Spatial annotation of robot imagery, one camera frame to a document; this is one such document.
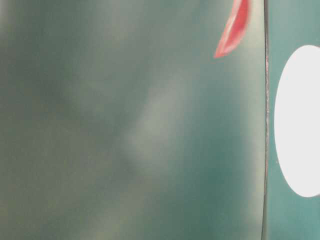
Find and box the white bowl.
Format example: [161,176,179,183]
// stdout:
[273,45,320,198]

